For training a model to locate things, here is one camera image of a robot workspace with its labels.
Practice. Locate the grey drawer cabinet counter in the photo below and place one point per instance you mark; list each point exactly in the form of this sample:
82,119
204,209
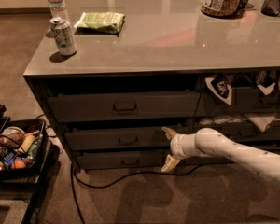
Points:
164,45

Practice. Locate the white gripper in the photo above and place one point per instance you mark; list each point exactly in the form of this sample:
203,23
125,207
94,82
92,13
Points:
176,146

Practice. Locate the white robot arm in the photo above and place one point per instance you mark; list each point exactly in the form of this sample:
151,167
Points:
208,142

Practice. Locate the clear plastic water bottle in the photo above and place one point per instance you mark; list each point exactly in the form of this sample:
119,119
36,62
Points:
58,8

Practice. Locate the white green soda can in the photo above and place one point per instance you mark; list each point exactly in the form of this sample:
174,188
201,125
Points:
63,36

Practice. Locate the green chip bag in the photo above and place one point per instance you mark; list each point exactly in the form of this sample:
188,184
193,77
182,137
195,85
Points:
104,22

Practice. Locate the white bag in drawer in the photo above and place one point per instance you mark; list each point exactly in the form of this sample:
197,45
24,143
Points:
261,122

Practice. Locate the black tray stand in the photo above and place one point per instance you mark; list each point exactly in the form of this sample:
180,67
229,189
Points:
32,191

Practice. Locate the black bin of groceries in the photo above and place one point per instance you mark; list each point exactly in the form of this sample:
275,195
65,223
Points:
22,148

